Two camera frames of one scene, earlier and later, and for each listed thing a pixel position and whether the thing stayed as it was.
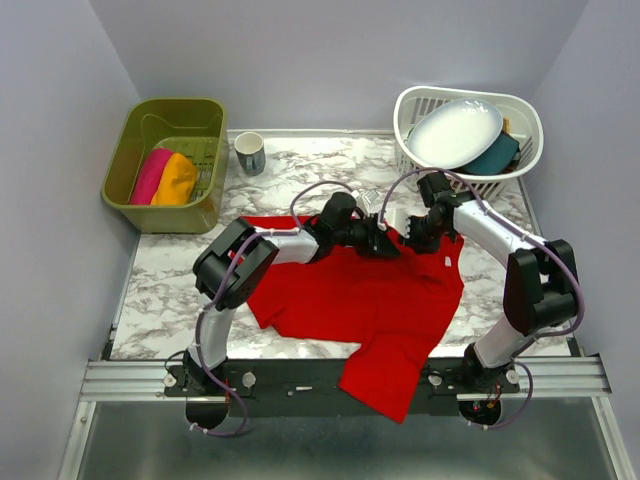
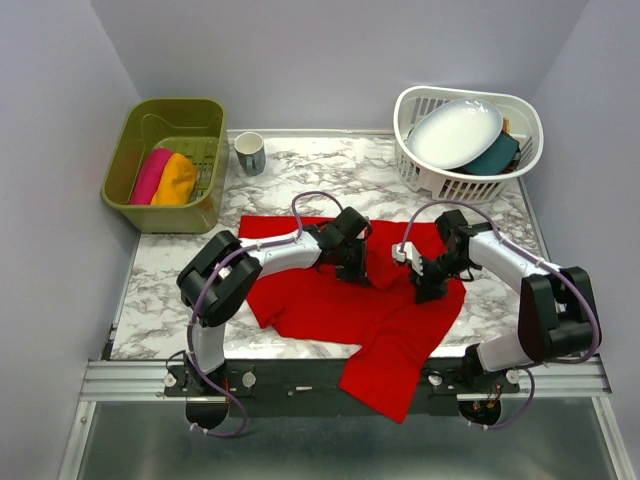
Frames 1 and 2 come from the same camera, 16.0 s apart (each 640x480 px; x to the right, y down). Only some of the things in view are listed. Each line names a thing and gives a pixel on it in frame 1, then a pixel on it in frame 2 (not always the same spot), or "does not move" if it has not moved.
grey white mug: [249, 147] does not move
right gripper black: [428, 248] → [425, 288]
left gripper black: [377, 244] → [358, 274]
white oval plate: [453, 133] does not move
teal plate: [498, 160] does not move
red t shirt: [400, 310] does not move
